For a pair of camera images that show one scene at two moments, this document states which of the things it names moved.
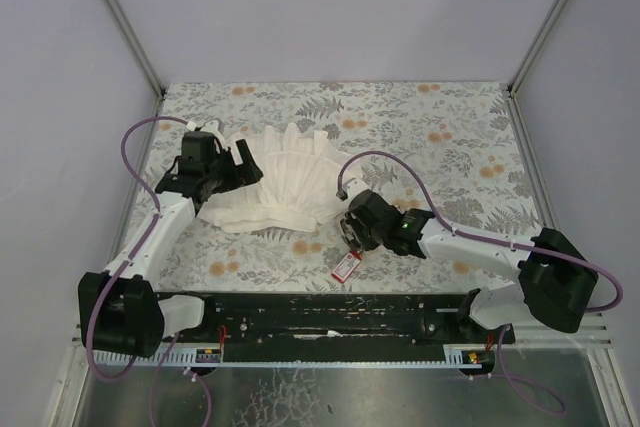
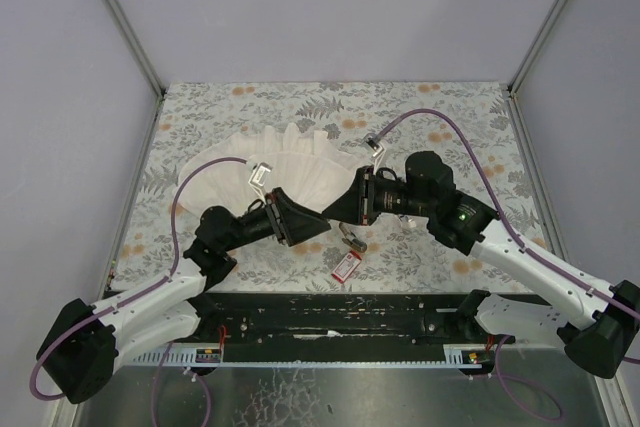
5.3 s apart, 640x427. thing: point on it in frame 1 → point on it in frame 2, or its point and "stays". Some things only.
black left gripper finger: (247, 172) → (293, 224)
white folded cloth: (303, 176) stays
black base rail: (342, 320) stays
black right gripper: (353, 233) → (367, 195)
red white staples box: (346, 266) stays
